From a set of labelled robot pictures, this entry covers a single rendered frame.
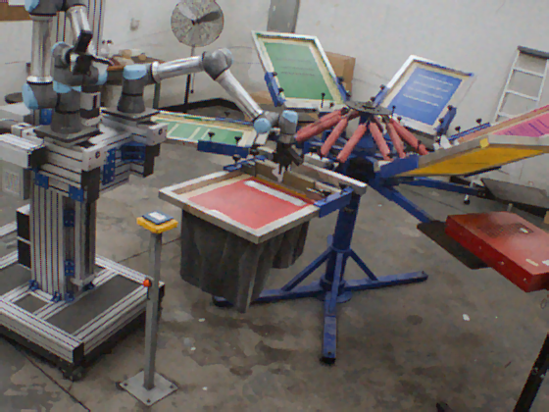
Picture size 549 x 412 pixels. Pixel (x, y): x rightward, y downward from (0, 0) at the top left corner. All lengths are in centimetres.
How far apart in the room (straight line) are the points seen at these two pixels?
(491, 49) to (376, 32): 143
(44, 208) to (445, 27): 509
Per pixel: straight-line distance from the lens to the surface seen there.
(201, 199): 285
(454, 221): 278
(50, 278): 334
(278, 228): 259
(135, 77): 301
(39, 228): 327
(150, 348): 293
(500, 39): 680
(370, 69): 736
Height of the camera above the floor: 205
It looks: 22 degrees down
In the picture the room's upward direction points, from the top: 9 degrees clockwise
